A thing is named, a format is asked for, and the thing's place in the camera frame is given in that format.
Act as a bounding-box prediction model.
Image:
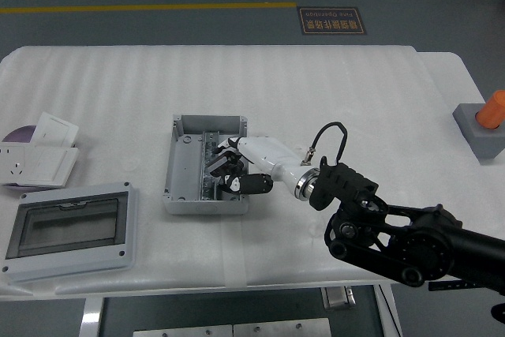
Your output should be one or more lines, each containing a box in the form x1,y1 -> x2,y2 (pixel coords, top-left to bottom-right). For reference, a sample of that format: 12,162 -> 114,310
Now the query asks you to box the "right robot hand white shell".
208,135 -> 316,197

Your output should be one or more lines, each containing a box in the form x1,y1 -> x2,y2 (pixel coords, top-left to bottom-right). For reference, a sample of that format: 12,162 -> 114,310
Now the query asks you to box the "open grey junction box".
161,114 -> 253,216

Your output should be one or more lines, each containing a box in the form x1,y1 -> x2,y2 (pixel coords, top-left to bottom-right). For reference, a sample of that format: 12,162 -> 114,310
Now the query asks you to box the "white foam mat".
0,44 -> 488,297

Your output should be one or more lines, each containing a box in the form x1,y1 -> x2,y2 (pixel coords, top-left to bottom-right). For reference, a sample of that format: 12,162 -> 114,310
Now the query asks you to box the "black floor sign orange text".
296,6 -> 368,36

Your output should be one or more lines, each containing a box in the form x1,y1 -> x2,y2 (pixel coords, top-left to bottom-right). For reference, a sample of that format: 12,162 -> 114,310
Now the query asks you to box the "white table leg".
78,296 -> 107,337
373,283 -> 404,337

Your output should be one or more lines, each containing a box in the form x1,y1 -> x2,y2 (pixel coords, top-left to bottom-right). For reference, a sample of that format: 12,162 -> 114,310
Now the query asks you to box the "black table control panel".
428,280 -> 474,293

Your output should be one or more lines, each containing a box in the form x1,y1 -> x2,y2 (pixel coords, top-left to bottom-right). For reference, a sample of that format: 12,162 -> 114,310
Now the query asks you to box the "grey block base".
451,103 -> 505,165

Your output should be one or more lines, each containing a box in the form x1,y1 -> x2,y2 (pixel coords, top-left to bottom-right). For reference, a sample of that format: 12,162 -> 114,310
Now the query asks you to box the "orange cylinder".
474,90 -> 505,130

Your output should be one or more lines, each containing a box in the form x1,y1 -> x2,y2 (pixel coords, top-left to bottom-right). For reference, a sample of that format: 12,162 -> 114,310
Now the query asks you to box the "purple disc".
1,125 -> 41,144

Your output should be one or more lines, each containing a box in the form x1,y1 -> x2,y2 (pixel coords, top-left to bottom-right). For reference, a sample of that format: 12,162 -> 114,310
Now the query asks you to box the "metal DIN rail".
196,130 -> 222,200

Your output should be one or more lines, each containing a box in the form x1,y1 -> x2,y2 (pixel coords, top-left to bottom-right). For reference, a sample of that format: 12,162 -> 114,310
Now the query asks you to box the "metal table bracket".
320,286 -> 357,311

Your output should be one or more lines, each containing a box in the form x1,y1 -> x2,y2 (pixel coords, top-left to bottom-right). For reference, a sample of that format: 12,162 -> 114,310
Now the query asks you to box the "grey metal base plate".
133,317 -> 333,337

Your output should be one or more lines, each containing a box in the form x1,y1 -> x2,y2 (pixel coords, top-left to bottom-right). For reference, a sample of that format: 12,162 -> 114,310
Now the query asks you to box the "white blank switch panel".
14,144 -> 81,189

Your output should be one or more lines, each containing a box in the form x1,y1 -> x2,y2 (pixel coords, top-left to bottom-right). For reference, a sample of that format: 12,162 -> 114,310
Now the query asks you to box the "grey enclosure cover clear window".
0,182 -> 140,285

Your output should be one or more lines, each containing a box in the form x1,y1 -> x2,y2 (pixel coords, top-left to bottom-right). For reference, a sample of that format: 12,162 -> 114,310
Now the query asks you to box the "white wall socket panel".
0,143 -> 37,186

